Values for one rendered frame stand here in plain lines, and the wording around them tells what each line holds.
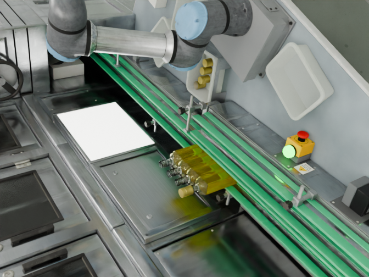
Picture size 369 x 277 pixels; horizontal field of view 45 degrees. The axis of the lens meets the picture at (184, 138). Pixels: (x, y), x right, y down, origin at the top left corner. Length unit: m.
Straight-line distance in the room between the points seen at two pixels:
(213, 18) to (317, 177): 0.63
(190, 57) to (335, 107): 0.51
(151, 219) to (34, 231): 0.41
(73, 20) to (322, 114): 0.86
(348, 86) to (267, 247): 0.65
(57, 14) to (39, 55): 0.96
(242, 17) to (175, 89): 0.66
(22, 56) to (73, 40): 0.90
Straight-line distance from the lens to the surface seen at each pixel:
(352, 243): 1.40
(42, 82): 2.42
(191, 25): 1.47
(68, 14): 1.40
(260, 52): 1.57
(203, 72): 1.91
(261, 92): 1.74
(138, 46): 1.52
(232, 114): 1.78
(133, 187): 1.79
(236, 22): 1.55
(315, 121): 1.58
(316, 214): 1.45
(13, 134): 2.17
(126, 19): 2.47
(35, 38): 2.31
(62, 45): 1.47
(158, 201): 1.73
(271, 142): 1.66
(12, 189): 1.88
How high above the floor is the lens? 1.91
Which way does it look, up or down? 31 degrees down
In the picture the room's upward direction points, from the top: 106 degrees counter-clockwise
